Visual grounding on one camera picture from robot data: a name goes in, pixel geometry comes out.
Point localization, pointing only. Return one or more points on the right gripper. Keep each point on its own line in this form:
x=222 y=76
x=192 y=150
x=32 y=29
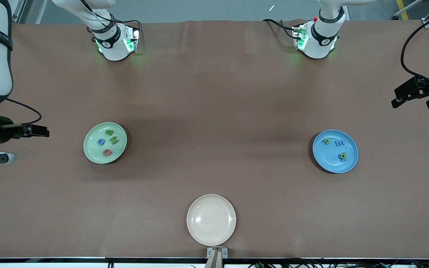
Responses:
x=3 y=128

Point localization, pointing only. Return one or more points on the light green plate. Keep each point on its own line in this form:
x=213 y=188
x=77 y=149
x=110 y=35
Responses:
x=93 y=149

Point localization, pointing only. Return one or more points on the grey metal bar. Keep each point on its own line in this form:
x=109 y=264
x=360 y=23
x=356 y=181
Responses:
x=408 y=8

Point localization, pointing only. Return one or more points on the blue plate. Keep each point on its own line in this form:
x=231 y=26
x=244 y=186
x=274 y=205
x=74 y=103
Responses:
x=328 y=160

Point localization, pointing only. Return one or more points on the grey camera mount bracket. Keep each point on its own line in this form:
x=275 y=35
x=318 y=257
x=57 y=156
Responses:
x=217 y=257

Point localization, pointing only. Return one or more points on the base connector box green light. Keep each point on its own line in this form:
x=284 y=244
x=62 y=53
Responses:
x=299 y=37
x=130 y=37

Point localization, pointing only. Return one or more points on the blue letter m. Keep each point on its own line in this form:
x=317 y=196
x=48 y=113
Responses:
x=339 y=143

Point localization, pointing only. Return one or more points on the red letter Q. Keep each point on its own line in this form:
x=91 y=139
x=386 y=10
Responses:
x=104 y=152

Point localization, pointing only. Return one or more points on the brown table mat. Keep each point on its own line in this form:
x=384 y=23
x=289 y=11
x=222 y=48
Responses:
x=214 y=74

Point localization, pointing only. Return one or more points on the blue letter C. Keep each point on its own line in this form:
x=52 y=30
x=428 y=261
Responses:
x=98 y=142

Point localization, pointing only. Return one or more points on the green letter N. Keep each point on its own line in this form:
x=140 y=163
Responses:
x=114 y=140

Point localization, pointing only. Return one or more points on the beige plate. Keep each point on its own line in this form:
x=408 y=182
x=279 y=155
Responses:
x=211 y=219

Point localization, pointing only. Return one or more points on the green letter p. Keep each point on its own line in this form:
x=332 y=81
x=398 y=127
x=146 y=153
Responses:
x=343 y=155

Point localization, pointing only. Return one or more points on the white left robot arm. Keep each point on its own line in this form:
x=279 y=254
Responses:
x=320 y=44

